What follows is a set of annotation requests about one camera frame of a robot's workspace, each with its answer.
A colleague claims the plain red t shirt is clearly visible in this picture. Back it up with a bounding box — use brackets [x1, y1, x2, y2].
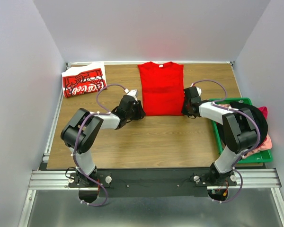
[138, 61, 184, 116]

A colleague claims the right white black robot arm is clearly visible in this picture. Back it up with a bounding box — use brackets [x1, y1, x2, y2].
[182, 86, 261, 185]

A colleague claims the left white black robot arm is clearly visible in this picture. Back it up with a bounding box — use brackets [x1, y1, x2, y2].
[61, 89, 146, 187]

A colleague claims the folded red white printed shirt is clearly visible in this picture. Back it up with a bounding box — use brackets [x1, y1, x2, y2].
[62, 61, 107, 98]

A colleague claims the black shirt in bin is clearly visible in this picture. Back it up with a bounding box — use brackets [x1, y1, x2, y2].
[230, 101, 268, 147]

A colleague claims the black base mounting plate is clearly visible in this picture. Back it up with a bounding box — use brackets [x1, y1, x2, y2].
[68, 167, 238, 198]

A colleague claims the light pink shirt in bin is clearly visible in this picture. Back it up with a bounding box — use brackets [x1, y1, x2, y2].
[245, 135, 272, 158]

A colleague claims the green plastic bin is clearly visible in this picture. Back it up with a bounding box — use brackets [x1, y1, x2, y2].
[218, 97, 273, 164]

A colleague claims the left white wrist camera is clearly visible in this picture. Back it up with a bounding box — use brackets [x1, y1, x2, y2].
[126, 89, 138, 100]

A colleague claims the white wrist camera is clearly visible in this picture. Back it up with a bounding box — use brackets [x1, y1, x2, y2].
[126, 89, 138, 100]
[192, 86, 202, 96]

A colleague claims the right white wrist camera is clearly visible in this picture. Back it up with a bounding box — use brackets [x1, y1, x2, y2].
[192, 86, 202, 96]

